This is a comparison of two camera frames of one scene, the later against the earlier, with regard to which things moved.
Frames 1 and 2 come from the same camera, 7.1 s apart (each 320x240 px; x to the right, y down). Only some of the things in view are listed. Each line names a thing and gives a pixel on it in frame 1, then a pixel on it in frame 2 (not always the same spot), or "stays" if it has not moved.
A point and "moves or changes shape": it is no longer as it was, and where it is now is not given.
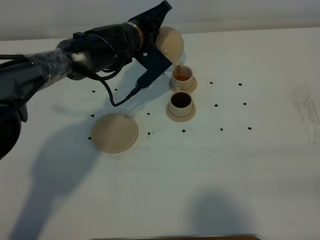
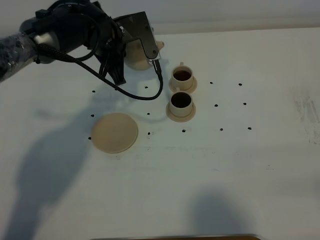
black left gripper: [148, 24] to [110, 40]
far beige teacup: [182, 77] stays
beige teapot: [170, 43] moves or changes shape
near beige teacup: [181, 103] stays
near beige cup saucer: [180, 119] stays
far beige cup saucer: [191, 89] stays
